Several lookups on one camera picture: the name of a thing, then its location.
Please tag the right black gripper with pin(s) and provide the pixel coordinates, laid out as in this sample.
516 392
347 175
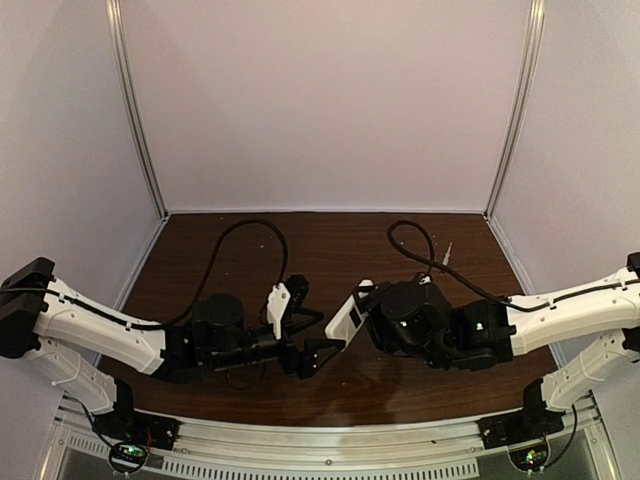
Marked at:
365 296

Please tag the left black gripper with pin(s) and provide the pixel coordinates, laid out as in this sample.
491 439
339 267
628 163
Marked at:
290 342

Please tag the white remote control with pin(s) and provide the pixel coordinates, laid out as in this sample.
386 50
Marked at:
346 322

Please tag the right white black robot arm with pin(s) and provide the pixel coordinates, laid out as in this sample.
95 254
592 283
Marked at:
414 318

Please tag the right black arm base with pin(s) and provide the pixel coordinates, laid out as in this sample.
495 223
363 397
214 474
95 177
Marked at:
525 435

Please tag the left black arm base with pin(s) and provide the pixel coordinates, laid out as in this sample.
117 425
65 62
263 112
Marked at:
131 437

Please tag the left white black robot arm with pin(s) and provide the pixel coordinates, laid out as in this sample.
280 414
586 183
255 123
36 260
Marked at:
43 319

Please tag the small silver screwdriver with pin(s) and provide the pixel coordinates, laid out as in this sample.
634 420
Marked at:
447 255

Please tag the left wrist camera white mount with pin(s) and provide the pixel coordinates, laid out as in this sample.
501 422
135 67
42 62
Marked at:
283 297

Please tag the front aluminium rail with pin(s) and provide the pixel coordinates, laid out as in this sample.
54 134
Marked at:
451 449

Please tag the right aluminium frame post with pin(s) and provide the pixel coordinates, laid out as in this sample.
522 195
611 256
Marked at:
534 32

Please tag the aluminium frame post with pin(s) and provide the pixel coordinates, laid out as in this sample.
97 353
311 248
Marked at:
534 32
132 111

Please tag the left aluminium frame post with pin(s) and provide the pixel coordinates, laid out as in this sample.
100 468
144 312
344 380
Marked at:
132 111

